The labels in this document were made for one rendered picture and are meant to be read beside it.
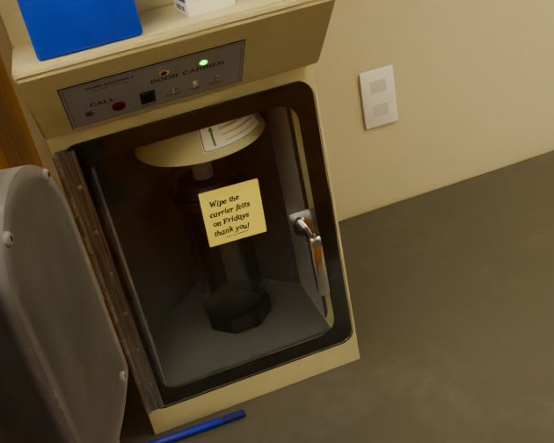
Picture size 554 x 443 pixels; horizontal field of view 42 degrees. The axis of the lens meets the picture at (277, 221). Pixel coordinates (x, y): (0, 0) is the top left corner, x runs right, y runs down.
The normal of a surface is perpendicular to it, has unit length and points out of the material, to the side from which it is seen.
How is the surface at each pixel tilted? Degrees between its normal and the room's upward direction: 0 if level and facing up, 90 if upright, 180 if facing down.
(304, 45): 135
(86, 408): 90
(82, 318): 90
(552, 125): 90
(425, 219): 0
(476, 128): 90
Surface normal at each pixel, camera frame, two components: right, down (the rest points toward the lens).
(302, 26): 0.35, 0.90
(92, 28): 0.31, 0.42
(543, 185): -0.18, -0.85
